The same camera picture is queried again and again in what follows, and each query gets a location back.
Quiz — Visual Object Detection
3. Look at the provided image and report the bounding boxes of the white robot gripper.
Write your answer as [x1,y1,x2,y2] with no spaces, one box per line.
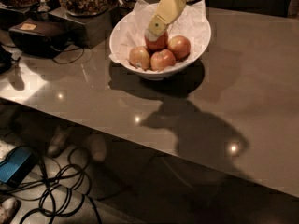
[145,0,195,41]

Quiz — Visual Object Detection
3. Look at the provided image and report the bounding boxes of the red apple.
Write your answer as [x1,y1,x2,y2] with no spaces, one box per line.
[129,46,150,71]
[144,31,168,50]
[150,49,176,71]
[167,35,191,61]

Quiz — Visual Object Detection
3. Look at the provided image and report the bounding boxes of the white paper bowl liner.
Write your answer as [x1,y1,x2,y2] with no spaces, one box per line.
[108,0,209,73]

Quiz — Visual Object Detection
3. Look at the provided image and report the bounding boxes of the white ceramic bowl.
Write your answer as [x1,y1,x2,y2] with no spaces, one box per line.
[108,1,212,81]

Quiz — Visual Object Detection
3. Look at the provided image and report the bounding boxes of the dark display riser block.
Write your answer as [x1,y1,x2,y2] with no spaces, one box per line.
[49,7,112,49]

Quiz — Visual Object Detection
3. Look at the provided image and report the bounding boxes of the metal serving scoop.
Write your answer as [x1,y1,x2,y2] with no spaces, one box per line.
[37,0,50,12]

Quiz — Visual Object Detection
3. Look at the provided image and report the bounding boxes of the black VR headset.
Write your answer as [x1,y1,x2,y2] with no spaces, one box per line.
[7,18,70,59]

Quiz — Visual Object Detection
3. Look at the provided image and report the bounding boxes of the right white shoe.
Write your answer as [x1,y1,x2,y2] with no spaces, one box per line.
[85,133,107,163]

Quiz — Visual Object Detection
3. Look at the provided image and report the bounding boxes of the black object at left edge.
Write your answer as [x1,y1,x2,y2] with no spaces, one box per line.
[0,46,12,74]

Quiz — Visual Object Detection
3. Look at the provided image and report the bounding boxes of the left white shoe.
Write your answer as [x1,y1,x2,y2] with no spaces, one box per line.
[47,126,71,158]

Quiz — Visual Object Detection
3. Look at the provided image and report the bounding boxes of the blue foot pedal box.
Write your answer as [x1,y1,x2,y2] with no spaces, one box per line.
[0,147,36,188]

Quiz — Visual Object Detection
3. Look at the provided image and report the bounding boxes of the white shoe at corner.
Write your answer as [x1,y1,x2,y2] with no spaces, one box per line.
[0,197,19,224]

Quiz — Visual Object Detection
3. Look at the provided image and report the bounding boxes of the black tangled floor cable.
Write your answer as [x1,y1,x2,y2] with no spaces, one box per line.
[0,145,104,224]

